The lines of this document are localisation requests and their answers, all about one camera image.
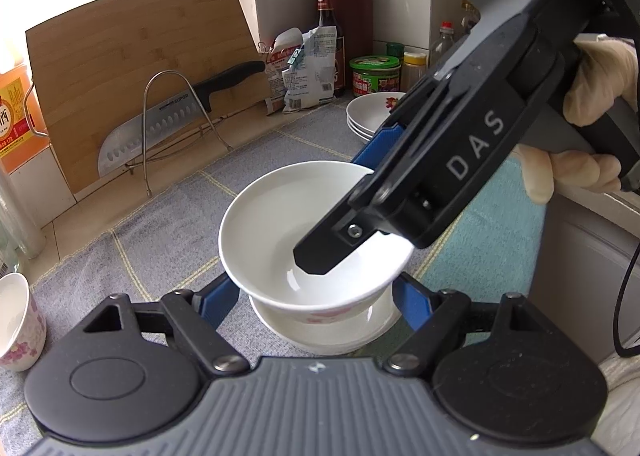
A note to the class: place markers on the white plate with centre stain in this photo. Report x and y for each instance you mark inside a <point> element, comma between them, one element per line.
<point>367,110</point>

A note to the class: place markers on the white and blue bag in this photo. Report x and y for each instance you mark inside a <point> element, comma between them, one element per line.
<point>307,75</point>

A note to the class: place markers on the dark wooden knife block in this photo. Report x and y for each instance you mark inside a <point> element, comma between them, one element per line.
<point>357,30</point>

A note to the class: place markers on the person's right hand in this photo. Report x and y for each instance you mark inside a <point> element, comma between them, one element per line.
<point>600,80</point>

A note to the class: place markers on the grey and teal towel mat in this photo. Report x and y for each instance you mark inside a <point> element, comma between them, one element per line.
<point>165,236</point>

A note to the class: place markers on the white cloth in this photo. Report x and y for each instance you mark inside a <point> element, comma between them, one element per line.
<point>620,396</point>

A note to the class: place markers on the tall plastic wrap roll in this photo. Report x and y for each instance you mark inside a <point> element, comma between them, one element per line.
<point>15,216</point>

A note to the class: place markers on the dark vinegar bottle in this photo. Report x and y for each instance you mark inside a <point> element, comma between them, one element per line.
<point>327,35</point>

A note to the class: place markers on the green-capped jar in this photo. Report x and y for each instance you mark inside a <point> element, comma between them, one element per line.
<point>395,49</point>

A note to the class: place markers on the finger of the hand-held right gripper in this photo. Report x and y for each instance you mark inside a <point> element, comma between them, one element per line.
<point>377,145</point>
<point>330,246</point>

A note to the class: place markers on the white and orange bag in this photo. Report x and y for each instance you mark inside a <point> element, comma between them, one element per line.
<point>277,70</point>

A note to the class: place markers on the orange cooking wine jug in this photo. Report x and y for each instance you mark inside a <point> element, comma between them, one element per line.
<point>15,105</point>

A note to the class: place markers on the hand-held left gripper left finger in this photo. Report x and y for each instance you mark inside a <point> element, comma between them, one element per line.
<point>220,296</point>

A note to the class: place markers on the oil bottle with green label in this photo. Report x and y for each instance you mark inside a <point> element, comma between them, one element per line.
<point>467,15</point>

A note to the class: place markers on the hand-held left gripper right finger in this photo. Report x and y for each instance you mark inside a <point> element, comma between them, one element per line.
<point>410,298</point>

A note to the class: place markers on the spice jar with yellow lid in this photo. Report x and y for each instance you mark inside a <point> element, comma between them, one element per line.
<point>414,68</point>

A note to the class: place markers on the clear bottle with red cap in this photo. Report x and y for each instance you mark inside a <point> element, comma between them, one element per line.
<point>442,43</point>

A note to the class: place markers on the green-lidded sauce jar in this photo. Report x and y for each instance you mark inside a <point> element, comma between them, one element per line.
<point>375,75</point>

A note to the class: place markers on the bamboo cutting board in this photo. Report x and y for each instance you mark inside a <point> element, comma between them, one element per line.
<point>135,45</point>

